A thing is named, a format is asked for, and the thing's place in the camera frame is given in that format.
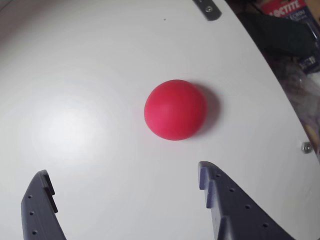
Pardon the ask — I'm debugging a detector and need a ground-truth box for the blue-grey gripper finger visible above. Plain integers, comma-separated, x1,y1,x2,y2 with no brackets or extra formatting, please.
20,169,68,240
197,161,297,240

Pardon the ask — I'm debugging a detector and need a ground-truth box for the red ball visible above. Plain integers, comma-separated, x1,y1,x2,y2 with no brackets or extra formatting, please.
143,79,209,141

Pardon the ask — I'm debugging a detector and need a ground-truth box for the clear plastic bag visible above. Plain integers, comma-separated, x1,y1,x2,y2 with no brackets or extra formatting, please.
282,69,320,131

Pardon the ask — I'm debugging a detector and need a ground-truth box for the red Loctite blister pack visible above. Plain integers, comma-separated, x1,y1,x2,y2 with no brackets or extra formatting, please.
259,0,320,75

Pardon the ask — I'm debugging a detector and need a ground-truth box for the grey metal table bracket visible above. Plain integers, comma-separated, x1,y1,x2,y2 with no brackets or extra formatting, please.
192,0,223,22

